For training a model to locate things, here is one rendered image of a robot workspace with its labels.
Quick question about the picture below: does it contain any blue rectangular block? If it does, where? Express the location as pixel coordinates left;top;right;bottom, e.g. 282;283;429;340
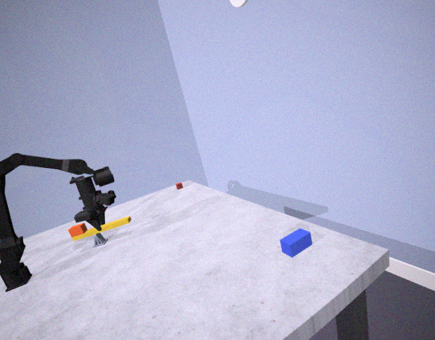
280;228;312;258

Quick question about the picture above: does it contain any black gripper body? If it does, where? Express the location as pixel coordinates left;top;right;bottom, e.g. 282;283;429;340
74;189;104;223

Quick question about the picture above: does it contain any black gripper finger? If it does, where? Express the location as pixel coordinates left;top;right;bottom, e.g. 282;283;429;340
86;213;102;231
97;207;107;225

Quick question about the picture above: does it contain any yellow bar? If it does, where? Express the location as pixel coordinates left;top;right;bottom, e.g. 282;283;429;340
68;216;131;241

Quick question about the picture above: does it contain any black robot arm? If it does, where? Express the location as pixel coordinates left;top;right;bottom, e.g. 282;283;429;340
0;153;116;292

